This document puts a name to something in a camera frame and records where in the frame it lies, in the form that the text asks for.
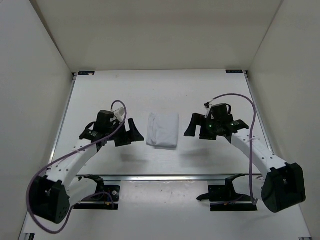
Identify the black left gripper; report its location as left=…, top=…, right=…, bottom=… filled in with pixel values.
left=107, top=116, right=145, bottom=146

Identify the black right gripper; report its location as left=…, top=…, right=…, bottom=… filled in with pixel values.
left=184, top=113, right=221, bottom=141

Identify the white skirt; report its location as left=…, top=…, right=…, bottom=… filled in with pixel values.
left=146, top=112, right=179, bottom=149

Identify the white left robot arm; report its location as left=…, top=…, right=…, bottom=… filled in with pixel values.
left=26, top=111, right=144, bottom=224

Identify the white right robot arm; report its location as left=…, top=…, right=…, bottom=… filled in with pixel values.
left=184, top=113, right=306, bottom=213

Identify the black right corner label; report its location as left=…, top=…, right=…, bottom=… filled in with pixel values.
left=225, top=69, right=243, bottom=74

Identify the black corner label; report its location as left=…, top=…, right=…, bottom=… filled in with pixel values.
left=225, top=69, right=243, bottom=74
left=77, top=71, right=95, bottom=76

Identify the black left corner label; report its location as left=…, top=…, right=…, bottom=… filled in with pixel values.
left=77, top=71, right=95, bottom=76

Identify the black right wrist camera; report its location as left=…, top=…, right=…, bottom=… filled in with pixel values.
left=210, top=103, right=234, bottom=124

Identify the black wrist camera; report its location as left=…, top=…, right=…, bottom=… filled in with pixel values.
left=93, top=110, right=118, bottom=133
left=210, top=103, right=234, bottom=124

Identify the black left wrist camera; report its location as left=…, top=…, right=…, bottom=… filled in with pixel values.
left=93, top=110, right=118, bottom=133

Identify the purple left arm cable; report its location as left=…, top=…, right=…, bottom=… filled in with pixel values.
left=26, top=100, right=128, bottom=235

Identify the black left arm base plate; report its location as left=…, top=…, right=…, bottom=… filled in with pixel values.
left=73, top=174, right=121, bottom=210

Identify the aluminium table rail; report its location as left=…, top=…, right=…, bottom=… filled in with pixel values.
left=74, top=174, right=263, bottom=183

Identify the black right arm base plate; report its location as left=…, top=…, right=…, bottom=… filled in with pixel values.
left=196, top=174, right=258, bottom=212

